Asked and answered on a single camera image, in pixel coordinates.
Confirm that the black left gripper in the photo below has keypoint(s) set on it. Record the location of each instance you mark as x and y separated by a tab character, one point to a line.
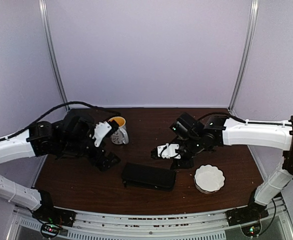
105	164

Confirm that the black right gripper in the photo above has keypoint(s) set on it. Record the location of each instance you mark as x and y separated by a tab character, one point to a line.
176	164

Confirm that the black zippered tool case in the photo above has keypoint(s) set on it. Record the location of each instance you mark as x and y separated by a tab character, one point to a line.
148	177

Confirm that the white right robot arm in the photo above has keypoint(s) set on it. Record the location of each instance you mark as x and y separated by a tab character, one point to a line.
223	129

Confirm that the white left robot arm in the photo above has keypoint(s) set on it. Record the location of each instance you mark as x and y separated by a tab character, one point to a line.
77	135

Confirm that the white floral ceramic mug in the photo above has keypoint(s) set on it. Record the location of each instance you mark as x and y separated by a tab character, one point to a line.
120	137

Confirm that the white scalloped ceramic bowl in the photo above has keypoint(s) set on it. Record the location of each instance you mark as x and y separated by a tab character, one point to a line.
208	179

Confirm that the left circuit board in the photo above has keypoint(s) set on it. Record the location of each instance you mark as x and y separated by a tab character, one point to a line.
50	230

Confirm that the circuit board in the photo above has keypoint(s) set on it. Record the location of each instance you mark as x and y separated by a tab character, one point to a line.
251	230
50	230

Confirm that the right circuit board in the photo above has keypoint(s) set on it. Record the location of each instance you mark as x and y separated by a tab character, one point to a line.
251	230

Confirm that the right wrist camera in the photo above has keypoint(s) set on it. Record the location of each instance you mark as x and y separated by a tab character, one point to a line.
166	151

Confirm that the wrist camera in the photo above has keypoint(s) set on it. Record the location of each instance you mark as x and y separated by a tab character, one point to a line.
166	151
102	130

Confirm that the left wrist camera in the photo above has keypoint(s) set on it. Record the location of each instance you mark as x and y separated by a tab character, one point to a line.
102	130

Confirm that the front aluminium rail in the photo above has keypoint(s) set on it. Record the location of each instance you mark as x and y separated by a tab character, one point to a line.
210	225

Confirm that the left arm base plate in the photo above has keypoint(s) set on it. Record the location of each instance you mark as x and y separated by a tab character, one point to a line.
57	216

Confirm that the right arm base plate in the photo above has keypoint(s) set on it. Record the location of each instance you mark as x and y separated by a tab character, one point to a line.
243	215

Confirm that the left aluminium frame post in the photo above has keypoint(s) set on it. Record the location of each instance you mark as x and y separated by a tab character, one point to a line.
51	51

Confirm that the aluminium frame post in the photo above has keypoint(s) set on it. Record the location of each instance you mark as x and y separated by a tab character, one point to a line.
51	51
250	33

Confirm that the right aluminium frame post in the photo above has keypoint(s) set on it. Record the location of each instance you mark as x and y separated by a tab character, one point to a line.
250	33

